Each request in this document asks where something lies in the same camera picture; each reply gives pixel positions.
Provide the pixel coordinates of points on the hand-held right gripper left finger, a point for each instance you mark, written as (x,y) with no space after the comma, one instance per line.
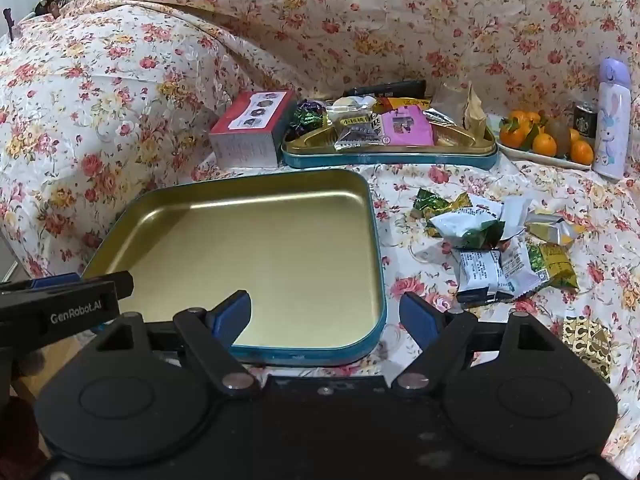
(232,317)

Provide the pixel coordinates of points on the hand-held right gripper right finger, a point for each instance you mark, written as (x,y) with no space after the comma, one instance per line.
(417,320)

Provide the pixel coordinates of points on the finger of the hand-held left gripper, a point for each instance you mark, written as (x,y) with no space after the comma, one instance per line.
(55,280)
(107,285)

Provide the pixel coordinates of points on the gold tin tray teal rim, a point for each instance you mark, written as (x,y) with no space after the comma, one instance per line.
(250,245)

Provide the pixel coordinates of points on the white blue text packet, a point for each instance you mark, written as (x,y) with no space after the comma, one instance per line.
(477,272)

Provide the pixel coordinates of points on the white snack packet green logo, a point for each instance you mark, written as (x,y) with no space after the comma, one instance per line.
(520,267)

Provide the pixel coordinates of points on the yellow green snack packet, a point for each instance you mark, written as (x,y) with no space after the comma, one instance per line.
(557,265)

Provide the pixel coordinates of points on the white long snack packet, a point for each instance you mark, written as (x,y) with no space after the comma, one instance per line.
(552,227)

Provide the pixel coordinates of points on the brown heart pattern packet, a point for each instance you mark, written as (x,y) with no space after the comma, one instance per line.
(590,345)

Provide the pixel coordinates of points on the green gold foil packet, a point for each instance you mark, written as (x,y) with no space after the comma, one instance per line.
(437,202)

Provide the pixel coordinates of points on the divided gold tin teal rim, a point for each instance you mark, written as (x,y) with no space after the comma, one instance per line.
(390,157)

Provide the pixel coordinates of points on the clear pastry packet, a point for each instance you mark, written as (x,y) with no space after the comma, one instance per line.
(452,134)

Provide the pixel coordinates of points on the pink snack packet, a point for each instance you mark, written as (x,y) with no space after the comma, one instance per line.
(406,127)

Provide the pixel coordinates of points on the red grey carton box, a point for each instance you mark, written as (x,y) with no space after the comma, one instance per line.
(250,125)

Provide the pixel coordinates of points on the clear packet dark filling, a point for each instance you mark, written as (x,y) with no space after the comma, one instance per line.
(352,132)

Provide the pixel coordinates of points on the light blue plate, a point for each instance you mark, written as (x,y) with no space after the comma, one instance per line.
(540,160)

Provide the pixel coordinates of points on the purple green foil candy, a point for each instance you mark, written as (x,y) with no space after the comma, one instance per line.
(307,116)

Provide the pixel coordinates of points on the pile of mandarin oranges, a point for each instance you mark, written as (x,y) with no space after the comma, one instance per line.
(544,145)

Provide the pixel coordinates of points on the yellow flat snack packet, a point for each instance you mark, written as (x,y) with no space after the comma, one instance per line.
(407,103)

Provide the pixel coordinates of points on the brown paper packet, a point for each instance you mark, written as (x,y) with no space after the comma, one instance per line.
(475,110)

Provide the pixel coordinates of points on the clear plastic bag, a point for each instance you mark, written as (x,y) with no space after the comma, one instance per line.
(450,102)

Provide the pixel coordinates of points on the cream round snack packet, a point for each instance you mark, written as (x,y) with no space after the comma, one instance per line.
(350,106)

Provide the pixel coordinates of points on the floral printed cloth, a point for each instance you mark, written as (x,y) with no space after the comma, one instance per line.
(150,60)

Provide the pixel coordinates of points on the brown kiwi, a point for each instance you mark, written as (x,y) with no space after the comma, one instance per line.
(557,135)

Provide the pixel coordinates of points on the black long packet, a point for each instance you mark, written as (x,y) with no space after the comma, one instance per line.
(385,88)

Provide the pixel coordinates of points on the dark coffee can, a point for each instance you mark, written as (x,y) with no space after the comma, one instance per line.
(585,120)

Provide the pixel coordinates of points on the small dark hook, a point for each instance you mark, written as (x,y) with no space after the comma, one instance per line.
(8,20)

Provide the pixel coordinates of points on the dark patterned object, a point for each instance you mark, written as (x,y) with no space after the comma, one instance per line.
(49,5)

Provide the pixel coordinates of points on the purple rabbit thermos bottle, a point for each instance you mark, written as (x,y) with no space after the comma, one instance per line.
(612,120)

